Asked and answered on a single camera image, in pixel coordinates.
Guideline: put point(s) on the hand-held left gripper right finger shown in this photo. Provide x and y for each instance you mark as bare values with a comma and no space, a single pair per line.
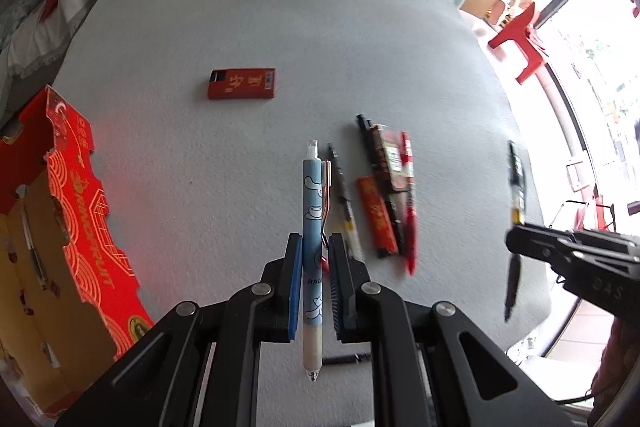
336,287

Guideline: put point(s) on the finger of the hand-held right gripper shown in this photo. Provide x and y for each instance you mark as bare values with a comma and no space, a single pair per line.
537,242

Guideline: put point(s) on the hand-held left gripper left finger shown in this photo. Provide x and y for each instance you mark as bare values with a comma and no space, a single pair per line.
296,287

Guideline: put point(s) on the blue cartoon print pen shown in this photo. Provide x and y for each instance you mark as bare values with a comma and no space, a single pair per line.
312,207

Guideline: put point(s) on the red lighter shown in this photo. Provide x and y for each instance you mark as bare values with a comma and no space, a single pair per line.
376,212

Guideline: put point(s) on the red cardboard box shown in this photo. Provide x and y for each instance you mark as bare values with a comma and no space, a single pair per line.
85,207

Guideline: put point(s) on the person's right hand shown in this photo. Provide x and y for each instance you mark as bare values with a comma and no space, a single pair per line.
622,357

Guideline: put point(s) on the thin black pen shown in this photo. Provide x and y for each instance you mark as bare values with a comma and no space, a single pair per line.
345,360

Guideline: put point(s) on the red pen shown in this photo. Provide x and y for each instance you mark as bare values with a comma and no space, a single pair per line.
411,217

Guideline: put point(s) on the small dark red patterned box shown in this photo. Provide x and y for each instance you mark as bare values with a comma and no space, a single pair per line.
392,162

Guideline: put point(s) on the flat red box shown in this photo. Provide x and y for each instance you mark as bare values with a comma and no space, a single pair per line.
241,83

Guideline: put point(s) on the red plastic stool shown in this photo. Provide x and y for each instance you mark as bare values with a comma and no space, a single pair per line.
520,32

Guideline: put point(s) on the grey pen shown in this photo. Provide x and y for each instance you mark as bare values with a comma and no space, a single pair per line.
34,252

